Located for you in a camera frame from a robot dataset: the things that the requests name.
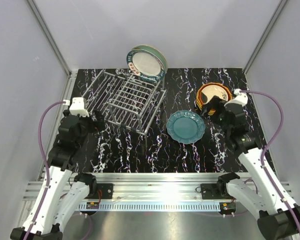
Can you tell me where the left aluminium frame post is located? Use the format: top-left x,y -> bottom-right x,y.
24,0 -> 78,80

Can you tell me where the white slotted cable duct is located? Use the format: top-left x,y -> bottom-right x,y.
76,201 -> 221,212

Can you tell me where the grey wire dish rack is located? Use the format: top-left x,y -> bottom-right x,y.
80,68 -> 167,137

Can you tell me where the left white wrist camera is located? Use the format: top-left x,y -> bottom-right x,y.
62,97 -> 90,118

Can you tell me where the green floral plate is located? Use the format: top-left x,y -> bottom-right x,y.
132,44 -> 168,73

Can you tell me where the aluminium frame post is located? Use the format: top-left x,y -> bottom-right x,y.
243,0 -> 290,75
24,0 -> 78,80

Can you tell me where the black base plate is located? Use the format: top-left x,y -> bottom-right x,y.
89,183 -> 114,200
199,183 -> 232,200

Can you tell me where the stack of orange red plates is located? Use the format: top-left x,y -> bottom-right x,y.
196,82 -> 233,110

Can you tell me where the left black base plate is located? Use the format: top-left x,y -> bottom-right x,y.
89,183 -> 114,200

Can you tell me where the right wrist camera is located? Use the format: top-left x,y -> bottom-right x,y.
225,88 -> 249,107

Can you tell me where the teal plate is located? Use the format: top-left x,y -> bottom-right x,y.
166,110 -> 206,145

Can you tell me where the aluminium mounting rail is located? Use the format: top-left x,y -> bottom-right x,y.
22,172 -> 295,202

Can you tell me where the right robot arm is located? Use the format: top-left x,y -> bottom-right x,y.
201,94 -> 300,240

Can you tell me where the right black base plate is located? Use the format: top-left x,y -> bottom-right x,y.
199,183 -> 232,200

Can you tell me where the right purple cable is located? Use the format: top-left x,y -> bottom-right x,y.
239,90 -> 300,240

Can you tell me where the white plate blue patterned rim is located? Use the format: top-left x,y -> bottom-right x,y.
126,48 -> 166,82

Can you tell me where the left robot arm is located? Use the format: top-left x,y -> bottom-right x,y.
10,110 -> 106,240

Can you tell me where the cream plate with black flower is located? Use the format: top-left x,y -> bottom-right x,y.
199,84 -> 230,104

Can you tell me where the right aluminium frame post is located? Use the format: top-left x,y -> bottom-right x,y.
243,0 -> 290,75

